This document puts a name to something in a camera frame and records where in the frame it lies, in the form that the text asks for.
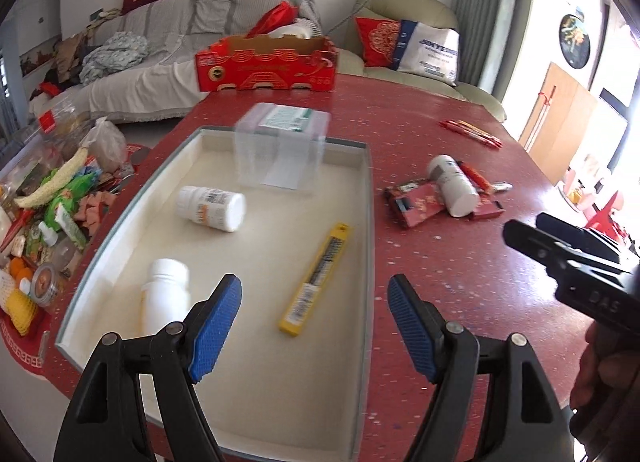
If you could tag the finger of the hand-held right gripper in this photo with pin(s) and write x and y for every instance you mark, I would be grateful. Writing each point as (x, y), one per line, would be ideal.
(575, 237)
(530, 244)

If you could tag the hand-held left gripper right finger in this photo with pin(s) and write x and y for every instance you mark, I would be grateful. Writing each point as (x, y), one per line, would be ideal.
(412, 329)

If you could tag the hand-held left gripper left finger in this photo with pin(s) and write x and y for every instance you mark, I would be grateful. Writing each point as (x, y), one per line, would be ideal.
(215, 329)

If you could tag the white bottle yellow label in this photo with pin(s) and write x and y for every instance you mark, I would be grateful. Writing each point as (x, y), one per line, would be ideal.
(165, 302)

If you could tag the grey-blue tray cream inside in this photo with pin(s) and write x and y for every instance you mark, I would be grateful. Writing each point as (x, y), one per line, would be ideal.
(250, 267)

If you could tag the red lighter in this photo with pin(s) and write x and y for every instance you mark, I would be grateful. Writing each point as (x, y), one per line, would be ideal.
(472, 174)

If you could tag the large white bottle blue logo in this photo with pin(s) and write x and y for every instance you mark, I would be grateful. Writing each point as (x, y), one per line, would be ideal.
(455, 187)

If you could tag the yellow utility blade case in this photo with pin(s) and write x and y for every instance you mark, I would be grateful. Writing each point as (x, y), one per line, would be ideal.
(315, 282)

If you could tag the small white bottle printed label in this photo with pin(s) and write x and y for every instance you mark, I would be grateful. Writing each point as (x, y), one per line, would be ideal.
(215, 209)

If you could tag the red cigarette box gold characters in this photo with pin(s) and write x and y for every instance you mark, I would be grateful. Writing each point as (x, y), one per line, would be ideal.
(415, 204)

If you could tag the clear plastic container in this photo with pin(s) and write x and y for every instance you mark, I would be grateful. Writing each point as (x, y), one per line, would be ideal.
(280, 151)

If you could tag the person's right hand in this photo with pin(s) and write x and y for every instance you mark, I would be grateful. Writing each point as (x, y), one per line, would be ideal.
(607, 367)

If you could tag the red plastic chair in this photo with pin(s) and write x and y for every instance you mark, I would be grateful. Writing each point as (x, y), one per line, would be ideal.
(607, 212)

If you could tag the wooden board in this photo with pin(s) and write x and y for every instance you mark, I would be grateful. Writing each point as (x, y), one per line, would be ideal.
(565, 116)

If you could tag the yellow pen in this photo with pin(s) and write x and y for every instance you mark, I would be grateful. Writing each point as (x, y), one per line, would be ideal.
(472, 126)

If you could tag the pink snack pieces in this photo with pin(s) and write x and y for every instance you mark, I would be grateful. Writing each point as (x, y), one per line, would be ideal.
(97, 209)

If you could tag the round tin can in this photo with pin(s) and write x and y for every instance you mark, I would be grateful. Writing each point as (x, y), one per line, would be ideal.
(45, 284)

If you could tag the green and white tube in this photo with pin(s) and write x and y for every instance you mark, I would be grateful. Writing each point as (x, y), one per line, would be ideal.
(70, 227)

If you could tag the small white dropper bottle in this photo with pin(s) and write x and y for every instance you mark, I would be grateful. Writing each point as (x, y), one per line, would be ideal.
(47, 234)

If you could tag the yellow foam net fruit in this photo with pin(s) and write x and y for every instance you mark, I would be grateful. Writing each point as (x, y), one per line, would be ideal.
(20, 312)

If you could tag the green snack packet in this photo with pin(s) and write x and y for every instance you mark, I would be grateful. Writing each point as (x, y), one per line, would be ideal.
(70, 197)

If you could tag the red round mat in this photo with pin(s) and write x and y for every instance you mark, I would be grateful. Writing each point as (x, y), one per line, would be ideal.
(20, 357)

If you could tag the orange fruit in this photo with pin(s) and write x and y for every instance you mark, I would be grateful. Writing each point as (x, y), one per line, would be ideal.
(22, 269)

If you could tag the white and blue printed bag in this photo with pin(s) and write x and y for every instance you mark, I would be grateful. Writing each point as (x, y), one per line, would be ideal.
(430, 54)

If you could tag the clear plastic bag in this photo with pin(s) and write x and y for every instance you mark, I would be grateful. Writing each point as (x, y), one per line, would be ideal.
(105, 144)

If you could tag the white foam net sleeve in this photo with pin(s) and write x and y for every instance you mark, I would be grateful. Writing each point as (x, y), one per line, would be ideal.
(50, 181)

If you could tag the grey-green curtain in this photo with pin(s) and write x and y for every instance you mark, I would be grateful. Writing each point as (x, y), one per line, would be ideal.
(480, 6)

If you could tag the red embroidered cushion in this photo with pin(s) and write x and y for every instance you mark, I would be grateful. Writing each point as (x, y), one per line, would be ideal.
(377, 41)

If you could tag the red cardboard fruit box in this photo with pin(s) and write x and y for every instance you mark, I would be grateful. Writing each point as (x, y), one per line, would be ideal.
(265, 69)

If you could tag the beige armchair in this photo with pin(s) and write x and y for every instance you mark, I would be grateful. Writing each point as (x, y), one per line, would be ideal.
(415, 4)

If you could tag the clear storage box red label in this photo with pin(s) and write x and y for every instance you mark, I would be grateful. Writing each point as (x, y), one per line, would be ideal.
(47, 121)

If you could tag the light blue crumpled cloth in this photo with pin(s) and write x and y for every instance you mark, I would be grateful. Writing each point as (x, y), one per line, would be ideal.
(115, 56)

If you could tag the sofa with grey striped cover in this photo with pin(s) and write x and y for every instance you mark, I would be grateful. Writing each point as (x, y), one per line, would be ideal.
(175, 41)

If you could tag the red clothes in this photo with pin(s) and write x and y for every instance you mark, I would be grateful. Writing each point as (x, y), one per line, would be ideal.
(47, 90)

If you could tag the brown clothes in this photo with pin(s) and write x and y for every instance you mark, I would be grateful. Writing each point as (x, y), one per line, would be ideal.
(75, 49)

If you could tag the red satin cushion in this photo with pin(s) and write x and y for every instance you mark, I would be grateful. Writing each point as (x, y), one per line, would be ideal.
(272, 19)

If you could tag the round black wall decoration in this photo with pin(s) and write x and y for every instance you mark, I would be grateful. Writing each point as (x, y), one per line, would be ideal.
(575, 41)

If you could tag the wall painting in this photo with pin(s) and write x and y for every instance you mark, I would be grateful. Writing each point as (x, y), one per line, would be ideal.
(40, 56)

